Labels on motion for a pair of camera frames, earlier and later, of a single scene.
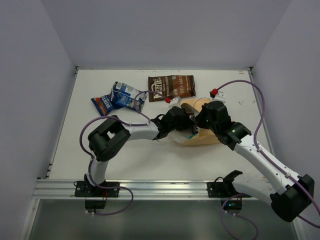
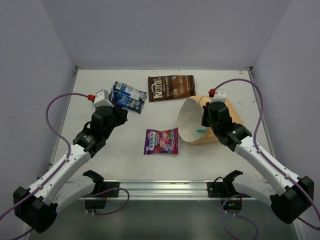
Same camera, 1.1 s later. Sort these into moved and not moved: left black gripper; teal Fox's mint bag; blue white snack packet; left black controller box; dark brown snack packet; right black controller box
Moved: left black gripper; teal Fox's mint bag
Not moved: dark brown snack packet; blue white snack packet; right black controller box; left black controller box
